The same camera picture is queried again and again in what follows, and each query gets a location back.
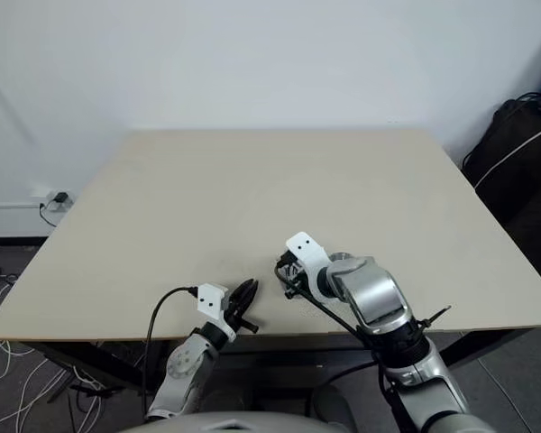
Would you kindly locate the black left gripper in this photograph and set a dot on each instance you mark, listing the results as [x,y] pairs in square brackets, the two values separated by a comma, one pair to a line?
[240,321]

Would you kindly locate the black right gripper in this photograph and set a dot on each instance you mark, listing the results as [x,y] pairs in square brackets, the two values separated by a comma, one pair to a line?
[292,270]

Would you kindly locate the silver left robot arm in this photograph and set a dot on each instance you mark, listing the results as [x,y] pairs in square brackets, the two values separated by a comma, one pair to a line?
[185,365]

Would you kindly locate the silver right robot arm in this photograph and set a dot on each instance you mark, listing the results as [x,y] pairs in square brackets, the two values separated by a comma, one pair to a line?
[378,297]

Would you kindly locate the grey robot torso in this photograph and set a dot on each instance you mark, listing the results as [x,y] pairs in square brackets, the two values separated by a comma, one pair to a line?
[225,421]

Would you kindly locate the black power adapter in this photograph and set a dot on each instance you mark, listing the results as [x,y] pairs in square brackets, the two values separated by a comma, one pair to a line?
[61,197]

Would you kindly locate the black bag with white piping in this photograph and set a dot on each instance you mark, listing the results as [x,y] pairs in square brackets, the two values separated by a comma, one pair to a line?
[514,171]

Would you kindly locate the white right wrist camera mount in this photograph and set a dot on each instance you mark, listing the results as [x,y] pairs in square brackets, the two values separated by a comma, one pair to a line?
[307,255]

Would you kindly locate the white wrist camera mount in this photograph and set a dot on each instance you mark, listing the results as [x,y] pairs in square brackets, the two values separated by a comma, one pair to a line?
[211,298]
[307,255]

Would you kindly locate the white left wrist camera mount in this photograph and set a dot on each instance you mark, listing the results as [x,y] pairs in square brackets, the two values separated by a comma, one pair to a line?
[211,298]

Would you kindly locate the white wall power strip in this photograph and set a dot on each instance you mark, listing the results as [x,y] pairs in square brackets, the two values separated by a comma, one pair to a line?
[49,200]

